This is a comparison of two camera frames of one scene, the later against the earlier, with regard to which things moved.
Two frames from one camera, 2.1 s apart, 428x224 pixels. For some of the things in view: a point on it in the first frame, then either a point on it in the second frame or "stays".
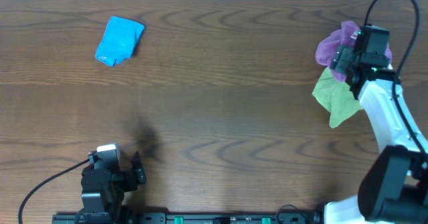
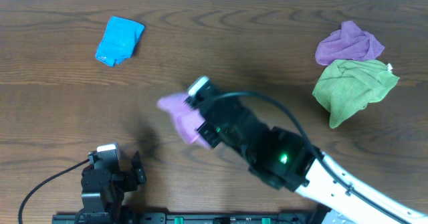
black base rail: [290, 217] stays
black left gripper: [135, 179] stays
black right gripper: [342, 53] to [206, 131]
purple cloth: [388, 53] to [350, 42]
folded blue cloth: [118, 41] stays
